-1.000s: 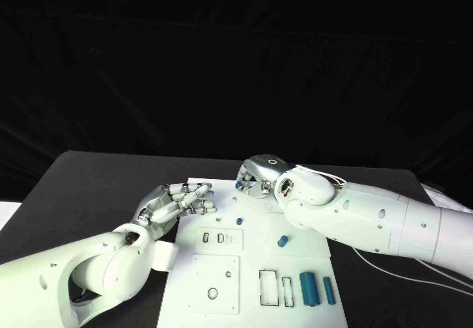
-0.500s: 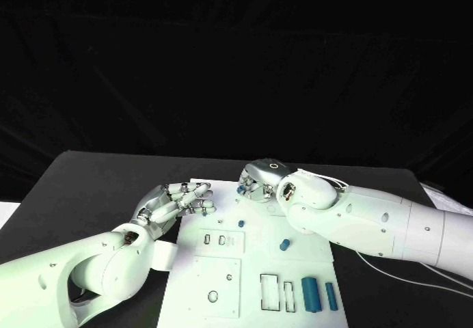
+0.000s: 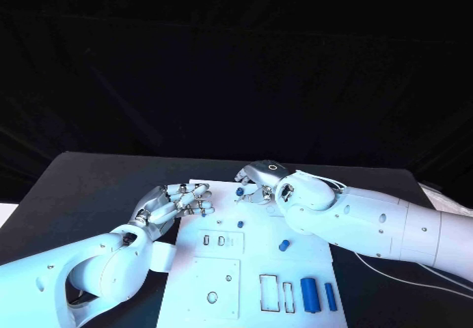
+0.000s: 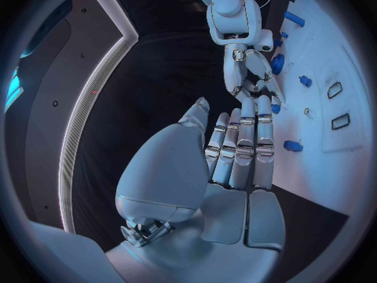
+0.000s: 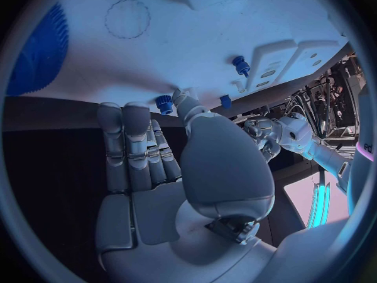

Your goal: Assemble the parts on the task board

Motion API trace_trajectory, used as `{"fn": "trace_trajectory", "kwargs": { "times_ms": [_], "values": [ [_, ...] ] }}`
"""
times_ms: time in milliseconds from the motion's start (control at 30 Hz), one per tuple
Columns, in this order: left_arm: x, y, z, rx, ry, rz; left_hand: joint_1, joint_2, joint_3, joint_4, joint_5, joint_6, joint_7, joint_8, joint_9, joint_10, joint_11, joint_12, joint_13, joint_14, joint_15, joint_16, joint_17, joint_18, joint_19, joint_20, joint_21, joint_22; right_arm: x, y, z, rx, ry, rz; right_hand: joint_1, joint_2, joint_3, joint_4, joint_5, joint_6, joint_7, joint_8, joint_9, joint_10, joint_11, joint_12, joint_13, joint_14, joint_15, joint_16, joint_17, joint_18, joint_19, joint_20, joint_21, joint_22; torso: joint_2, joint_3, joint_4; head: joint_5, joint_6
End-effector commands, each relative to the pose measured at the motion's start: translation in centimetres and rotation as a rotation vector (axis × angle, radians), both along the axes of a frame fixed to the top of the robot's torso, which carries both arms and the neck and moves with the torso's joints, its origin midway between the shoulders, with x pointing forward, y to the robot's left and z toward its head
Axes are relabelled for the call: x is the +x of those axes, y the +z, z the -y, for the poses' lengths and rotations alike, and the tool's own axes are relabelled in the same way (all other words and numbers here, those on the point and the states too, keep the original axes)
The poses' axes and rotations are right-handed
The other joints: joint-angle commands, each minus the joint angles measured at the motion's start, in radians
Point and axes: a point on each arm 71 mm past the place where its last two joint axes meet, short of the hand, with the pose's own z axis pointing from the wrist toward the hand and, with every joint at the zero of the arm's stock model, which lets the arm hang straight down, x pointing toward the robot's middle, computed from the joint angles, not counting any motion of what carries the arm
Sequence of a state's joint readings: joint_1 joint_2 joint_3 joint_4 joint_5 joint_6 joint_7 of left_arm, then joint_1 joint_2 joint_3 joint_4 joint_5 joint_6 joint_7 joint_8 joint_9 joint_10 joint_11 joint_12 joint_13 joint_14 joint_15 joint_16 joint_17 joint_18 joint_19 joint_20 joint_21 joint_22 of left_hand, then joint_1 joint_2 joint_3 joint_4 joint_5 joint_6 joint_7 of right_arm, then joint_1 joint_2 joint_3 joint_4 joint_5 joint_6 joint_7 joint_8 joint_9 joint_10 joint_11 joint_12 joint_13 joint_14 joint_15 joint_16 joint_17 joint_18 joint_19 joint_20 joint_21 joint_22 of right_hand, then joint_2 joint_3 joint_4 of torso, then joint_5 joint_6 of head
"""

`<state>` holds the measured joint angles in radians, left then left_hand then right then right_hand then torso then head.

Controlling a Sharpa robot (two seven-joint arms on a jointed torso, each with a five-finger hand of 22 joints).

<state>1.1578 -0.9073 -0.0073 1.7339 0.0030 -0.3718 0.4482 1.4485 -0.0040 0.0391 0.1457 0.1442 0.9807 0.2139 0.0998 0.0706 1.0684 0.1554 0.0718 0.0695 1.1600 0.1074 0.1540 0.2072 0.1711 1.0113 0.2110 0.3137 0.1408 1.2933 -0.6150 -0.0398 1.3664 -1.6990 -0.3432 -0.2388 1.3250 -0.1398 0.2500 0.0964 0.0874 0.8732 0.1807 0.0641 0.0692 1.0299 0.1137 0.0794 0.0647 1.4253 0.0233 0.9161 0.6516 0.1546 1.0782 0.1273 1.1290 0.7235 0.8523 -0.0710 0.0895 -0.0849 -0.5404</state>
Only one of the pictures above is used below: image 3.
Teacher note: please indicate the thin long blue cylinder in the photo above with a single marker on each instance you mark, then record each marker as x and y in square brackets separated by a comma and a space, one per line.
[330, 296]

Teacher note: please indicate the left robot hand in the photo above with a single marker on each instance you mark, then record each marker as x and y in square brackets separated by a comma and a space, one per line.
[173, 202]

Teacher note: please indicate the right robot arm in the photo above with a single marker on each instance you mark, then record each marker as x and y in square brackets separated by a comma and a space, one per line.
[362, 223]

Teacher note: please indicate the white task board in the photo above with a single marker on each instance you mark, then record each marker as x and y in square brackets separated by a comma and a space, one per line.
[251, 256]

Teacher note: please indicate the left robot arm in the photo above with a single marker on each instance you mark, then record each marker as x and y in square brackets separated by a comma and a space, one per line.
[111, 261]

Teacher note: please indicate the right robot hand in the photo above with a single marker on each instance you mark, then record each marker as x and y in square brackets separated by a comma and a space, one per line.
[260, 174]

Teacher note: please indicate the thick long blue cylinder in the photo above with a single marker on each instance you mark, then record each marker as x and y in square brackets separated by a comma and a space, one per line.
[310, 295]

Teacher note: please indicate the blue peg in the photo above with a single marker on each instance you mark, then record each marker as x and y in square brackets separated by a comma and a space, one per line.
[283, 245]
[239, 224]
[239, 191]

